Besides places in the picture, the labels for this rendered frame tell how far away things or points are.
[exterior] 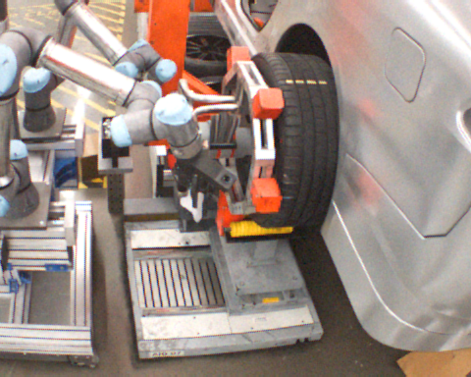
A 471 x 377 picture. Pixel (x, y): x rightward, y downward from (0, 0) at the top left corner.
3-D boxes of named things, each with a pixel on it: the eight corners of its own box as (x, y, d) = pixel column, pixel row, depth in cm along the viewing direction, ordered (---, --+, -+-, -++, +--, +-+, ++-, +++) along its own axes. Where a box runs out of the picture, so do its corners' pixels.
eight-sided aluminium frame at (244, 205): (257, 243, 183) (285, 115, 149) (238, 245, 181) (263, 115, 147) (227, 154, 223) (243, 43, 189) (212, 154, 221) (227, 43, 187)
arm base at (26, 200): (-4, 218, 141) (-10, 195, 134) (3, 188, 152) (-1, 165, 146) (36, 218, 144) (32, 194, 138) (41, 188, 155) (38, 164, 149)
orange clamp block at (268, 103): (276, 119, 160) (285, 108, 151) (252, 119, 158) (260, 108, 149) (273, 99, 162) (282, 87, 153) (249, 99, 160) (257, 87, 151)
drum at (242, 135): (252, 165, 185) (258, 133, 176) (194, 167, 180) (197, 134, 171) (243, 142, 195) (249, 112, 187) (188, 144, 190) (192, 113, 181)
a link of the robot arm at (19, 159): (35, 170, 147) (31, 134, 138) (23, 196, 136) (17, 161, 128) (6, 166, 146) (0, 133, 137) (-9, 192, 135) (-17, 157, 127)
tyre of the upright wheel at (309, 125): (276, 137, 237) (313, 257, 196) (226, 138, 231) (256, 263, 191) (308, 25, 187) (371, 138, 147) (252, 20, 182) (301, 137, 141)
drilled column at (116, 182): (125, 211, 270) (124, 148, 243) (108, 212, 268) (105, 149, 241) (124, 199, 277) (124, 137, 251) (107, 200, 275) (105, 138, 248)
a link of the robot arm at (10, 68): (21, 194, 138) (36, 33, 105) (6, 229, 126) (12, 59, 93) (-11, 185, 135) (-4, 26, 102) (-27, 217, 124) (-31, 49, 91)
